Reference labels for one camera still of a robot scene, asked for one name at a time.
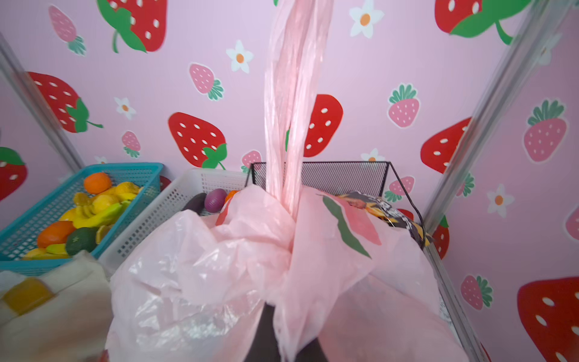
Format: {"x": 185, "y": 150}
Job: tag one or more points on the white plastic vegetable basket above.
{"x": 169, "y": 202}

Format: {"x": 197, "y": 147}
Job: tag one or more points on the long yellow toy banana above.
{"x": 83, "y": 217}

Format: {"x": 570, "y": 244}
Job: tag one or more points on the long dark purple eggplant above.
{"x": 196, "y": 204}

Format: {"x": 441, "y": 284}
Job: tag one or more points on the black wire mesh basket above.
{"x": 338, "y": 177}

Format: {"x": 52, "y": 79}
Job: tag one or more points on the white canvas tote bag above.
{"x": 62, "y": 315}

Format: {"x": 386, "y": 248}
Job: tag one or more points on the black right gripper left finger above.
{"x": 264, "y": 347}

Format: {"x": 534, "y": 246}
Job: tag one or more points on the yellow toy lemon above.
{"x": 124, "y": 192}

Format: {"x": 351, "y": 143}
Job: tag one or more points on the colourful snack packet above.
{"x": 382, "y": 210}

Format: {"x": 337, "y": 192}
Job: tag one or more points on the orange toy tangerine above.
{"x": 97, "y": 183}

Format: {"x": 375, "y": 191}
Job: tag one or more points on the dark green round toy fruit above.
{"x": 81, "y": 239}

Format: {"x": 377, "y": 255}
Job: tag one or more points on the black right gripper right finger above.
{"x": 312, "y": 352}

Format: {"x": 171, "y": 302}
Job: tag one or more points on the teal plastic fruit basket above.
{"x": 19, "y": 249}

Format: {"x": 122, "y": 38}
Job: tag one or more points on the orange toy pumpkin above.
{"x": 231, "y": 195}

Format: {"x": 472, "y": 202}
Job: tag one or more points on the pink plastic grocery bag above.
{"x": 195, "y": 288}

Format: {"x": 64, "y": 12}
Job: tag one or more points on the large orange toy fruit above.
{"x": 57, "y": 233}

